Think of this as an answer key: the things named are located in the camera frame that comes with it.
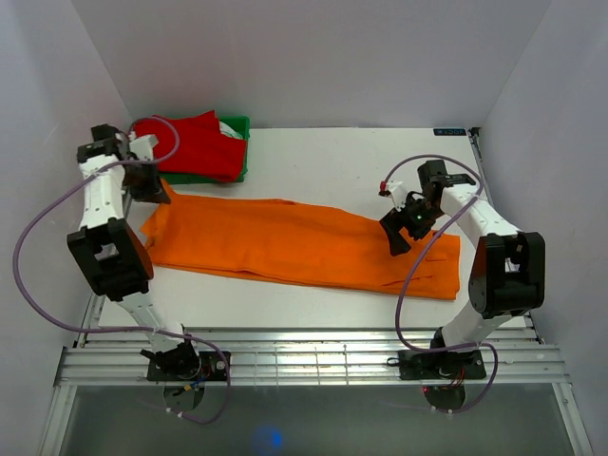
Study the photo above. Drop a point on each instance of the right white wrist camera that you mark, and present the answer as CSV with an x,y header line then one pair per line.
x,y
395,191

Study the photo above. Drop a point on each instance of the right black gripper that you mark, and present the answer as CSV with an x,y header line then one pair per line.
x,y
395,220

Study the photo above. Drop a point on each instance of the blue logo sticker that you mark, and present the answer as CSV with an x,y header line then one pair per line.
x,y
449,132

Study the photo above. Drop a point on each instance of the green plastic tray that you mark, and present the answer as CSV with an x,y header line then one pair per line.
x,y
240,133

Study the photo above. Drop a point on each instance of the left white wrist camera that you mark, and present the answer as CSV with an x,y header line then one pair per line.
x,y
142,147

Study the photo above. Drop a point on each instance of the red folded trousers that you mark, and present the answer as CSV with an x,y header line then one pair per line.
x,y
204,147

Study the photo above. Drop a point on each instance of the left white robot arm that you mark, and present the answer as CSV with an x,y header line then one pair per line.
x,y
113,260

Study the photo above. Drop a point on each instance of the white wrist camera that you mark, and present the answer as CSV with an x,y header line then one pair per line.
x,y
395,191
142,147

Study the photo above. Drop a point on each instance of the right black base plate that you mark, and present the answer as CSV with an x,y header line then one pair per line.
x,y
445,365

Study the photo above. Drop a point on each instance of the aluminium rail frame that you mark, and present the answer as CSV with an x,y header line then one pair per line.
x,y
308,358

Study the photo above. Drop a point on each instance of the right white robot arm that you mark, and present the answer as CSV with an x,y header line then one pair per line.
x,y
507,277

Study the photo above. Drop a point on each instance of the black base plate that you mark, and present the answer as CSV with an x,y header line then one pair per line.
x,y
211,368
445,365

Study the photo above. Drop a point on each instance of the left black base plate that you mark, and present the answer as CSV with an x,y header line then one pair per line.
x,y
211,368

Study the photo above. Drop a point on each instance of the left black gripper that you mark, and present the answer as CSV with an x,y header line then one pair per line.
x,y
154,192

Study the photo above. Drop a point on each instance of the orange trousers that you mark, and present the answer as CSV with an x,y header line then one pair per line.
x,y
282,241

